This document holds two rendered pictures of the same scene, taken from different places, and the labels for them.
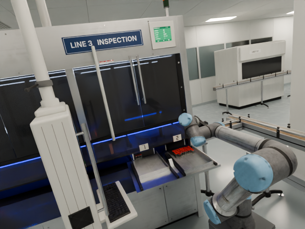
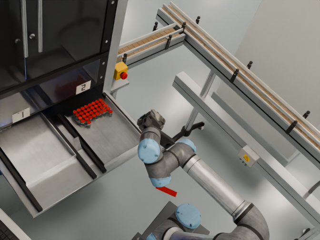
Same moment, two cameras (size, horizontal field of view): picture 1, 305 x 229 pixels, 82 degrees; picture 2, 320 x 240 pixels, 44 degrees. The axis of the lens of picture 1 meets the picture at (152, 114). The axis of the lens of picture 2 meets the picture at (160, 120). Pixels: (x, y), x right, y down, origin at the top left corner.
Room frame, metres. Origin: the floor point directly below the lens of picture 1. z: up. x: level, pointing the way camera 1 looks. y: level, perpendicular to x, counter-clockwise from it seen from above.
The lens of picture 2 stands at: (0.35, 0.36, 2.53)
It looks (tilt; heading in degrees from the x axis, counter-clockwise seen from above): 50 degrees down; 318
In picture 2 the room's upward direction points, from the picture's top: 20 degrees clockwise
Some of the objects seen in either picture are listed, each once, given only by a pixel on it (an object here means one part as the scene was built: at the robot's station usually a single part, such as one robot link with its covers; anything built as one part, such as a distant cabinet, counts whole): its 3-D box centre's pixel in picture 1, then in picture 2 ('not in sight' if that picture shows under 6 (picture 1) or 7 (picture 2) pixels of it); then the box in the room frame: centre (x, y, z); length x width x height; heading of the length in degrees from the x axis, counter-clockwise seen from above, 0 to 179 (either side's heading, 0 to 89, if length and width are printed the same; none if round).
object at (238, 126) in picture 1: (213, 129); (139, 47); (1.90, -0.68, 0.92); 0.69 x 0.15 x 0.16; 105
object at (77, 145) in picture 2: (173, 165); (83, 151); (1.30, -0.11, 0.91); 0.14 x 0.03 x 0.06; 14
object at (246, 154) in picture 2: not in sight; (248, 156); (1.17, -1.24, 0.50); 0.12 x 0.05 x 0.09; 15
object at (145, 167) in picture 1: (148, 163); (32, 144); (1.42, 0.10, 0.90); 0.34 x 0.26 x 0.04; 15
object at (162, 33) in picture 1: (162, 35); not in sight; (1.59, -0.19, 1.96); 0.21 x 0.01 x 0.21; 105
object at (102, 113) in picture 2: (184, 153); (95, 117); (1.48, -0.23, 0.91); 0.18 x 0.02 x 0.05; 105
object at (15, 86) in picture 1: (40, 114); not in sight; (1.33, 0.84, 1.51); 0.49 x 0.01 x 0.59; 105
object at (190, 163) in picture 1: (189, 158); (105, 129); (1.40, -0.26, 0.90); 0.34 x 0.26 x 0.04; 15
